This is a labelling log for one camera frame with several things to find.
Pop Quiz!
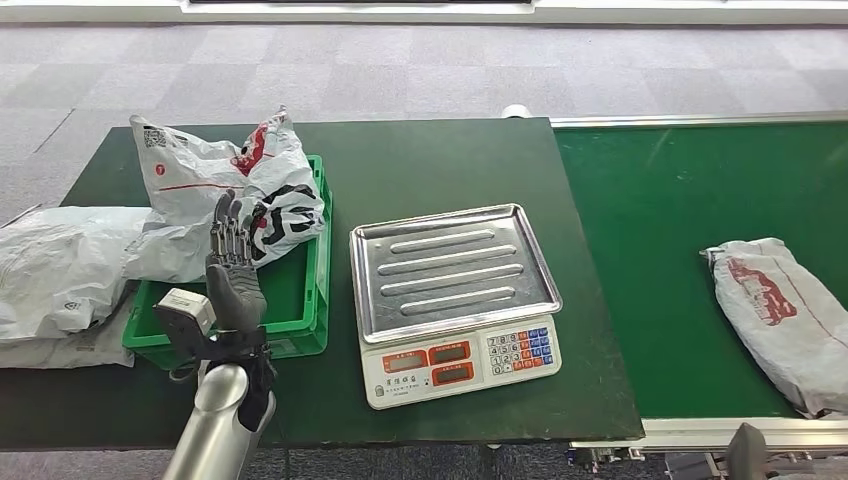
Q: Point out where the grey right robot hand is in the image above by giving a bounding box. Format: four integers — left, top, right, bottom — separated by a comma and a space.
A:
725, 422, 770, 480

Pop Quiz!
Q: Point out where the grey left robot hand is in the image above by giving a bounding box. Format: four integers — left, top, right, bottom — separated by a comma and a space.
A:
205, 188, 268, 336

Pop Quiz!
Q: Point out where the white parcel with black print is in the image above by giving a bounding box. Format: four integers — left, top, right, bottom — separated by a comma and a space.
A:
122, 105, 327, 285

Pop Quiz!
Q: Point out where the grey parcel with red print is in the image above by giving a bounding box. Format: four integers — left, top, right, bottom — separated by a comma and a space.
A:
700, 237, 848, 420

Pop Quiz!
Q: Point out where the flat pale plastic parcel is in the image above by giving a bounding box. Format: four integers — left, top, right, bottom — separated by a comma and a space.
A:
0, 291, 137, 370

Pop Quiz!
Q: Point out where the white crumpled plastic parcel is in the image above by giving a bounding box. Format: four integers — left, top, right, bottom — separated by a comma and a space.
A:
0, 206, 154, 344

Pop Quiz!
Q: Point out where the green conveyor belt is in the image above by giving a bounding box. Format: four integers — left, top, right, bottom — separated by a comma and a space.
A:
551, 122, 848, 420

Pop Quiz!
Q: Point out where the green plastic crate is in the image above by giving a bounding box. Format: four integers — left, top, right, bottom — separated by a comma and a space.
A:
122, 155, 333, 371

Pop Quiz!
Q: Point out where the white electronic weighing scale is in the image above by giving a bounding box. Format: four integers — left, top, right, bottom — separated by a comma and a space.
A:
349, 203, 564, 411

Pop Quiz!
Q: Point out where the dark green table board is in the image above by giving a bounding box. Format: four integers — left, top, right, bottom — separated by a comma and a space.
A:
0, 117, 645, 453

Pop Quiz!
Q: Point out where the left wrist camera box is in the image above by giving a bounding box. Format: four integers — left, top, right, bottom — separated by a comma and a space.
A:
154, 288, 219, 362

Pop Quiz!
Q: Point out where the aluminium conveyor side rail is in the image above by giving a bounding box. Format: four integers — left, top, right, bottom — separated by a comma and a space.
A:
568, 415, 848, 473
548, 111, 848, 129

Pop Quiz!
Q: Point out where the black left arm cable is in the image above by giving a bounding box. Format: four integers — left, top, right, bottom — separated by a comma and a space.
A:
168, 360, 201, 387

